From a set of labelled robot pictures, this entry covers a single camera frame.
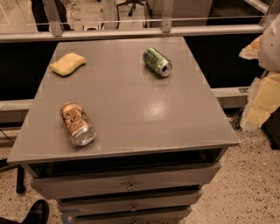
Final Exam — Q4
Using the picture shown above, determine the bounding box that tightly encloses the top grey drawer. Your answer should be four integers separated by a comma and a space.
31, 162, 221, 199

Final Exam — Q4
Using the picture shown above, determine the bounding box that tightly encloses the grey metal railing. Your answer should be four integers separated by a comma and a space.
0, 0, 280, 44

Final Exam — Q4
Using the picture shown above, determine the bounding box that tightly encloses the yellow sponge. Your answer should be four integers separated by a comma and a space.
49, 52, 86, 77

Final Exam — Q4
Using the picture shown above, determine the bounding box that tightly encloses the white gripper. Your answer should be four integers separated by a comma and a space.
239, 13, 280, 131

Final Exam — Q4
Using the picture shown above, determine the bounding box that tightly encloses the black office chair base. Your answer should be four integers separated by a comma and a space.
116, 0, 148, 17

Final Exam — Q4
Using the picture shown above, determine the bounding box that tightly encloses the green soda can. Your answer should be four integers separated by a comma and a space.
143, 47, 172, 77

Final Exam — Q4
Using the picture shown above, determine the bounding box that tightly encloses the black stand leg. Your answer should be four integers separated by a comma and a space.
16, 165, 25, 194

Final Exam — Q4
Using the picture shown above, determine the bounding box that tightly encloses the orange soda can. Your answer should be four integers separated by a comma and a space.
60, 102, 96, 146

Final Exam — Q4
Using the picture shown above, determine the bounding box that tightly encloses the bottom grey drawer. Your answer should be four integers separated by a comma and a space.
62, 206, 191, 224

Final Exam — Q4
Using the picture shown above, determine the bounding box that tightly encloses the black shoe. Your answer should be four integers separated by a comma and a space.
21, 199, 49, 224

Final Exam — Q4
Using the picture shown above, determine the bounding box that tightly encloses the grey drawer cabinet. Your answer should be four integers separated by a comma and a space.
6, 36, 241, 224

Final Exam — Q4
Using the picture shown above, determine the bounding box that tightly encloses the grey drawer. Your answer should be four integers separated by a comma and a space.
62, 206, 191, 224
31, 162, 221, 199
59, 191, 202, 216

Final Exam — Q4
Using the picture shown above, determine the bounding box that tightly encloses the middle grey drawer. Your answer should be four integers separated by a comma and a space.
59, 191, 202, 216

